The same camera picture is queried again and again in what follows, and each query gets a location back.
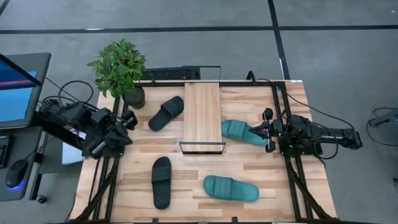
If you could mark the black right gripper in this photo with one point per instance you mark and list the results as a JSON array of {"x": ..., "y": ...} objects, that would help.
[{"x": 274, "y": 129}]

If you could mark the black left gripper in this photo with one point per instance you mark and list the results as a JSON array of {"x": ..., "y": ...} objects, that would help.
[{"x": 126, "y": 119}]

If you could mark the teal cloth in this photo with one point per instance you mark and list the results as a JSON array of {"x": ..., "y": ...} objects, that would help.
[{"x": 237, "y": 130}]

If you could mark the black rubber slide sandal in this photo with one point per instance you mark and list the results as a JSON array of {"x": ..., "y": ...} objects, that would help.
[
  {"x": 166, "y": 113},
  {"x": 161, "y": 186}
]

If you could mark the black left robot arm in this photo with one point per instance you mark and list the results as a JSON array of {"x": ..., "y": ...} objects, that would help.
[{"x": 71, "y": 115}]

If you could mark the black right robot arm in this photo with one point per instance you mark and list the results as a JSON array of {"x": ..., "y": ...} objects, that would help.
[{"x": 323, "y": 133}]

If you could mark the wooden shelf black metal legs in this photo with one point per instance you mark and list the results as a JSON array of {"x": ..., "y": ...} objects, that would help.
[{"x": 202, "y": 115}]

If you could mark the dark grey plant pot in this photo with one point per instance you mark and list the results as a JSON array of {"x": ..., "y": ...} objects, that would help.
[{"x": 135, "y": 99}]

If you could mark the white box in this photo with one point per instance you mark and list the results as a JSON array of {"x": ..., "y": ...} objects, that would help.
[{"x": 71, "y": 154}]

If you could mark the green rubber slide sandal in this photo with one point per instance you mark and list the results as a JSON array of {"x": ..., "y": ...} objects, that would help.
[{"x": 230, "y": 189}]

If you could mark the green artificial plant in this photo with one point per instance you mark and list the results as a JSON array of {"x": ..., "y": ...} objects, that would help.
[{"x": 118, "y": 68}]

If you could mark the black keyboard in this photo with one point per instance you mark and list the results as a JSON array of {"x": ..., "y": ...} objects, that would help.
[
  {"x": 169, "y": 74},
  {"x": 3, "y": 152}
]

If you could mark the small black caster wheel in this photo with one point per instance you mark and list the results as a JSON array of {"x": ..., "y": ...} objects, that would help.
[{"x": 41, "y": 199}]

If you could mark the grey desk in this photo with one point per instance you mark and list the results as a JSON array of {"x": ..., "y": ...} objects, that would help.
[{"x": 18, "y": 140}]

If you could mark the computer monitor blue screen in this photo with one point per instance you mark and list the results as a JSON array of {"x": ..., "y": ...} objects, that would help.
[{"x": 18, "y": 102}]

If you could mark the black computer mouse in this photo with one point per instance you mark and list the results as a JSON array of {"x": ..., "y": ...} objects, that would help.
[{"x": 16, "y": 173}]

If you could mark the grey floor device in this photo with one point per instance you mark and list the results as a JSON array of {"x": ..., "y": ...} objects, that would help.
[{"x": 387, "y": 119}]

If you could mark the black aluminium table frame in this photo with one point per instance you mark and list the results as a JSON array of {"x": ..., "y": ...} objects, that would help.
[{"x": 236, "y": 83}]

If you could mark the thin black metal bracket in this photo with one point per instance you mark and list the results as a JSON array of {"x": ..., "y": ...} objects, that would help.
[{"x": 220, "y": 74}]

